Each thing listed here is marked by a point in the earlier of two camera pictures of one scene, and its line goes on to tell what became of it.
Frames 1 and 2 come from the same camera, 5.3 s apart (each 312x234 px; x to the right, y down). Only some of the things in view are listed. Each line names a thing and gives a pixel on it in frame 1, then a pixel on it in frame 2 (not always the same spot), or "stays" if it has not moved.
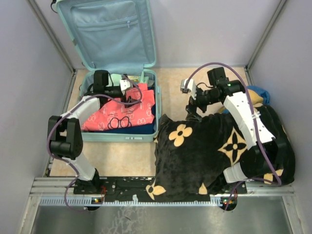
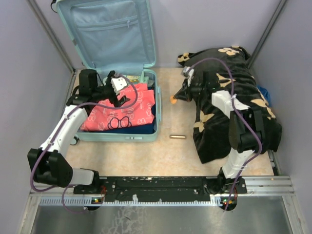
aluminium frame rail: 55,186 stays
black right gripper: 191,114 -> 184,93
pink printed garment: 113,114 stays
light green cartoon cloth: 135,79 stays
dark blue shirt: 149,128 stays
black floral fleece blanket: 191,154 -> 227,69
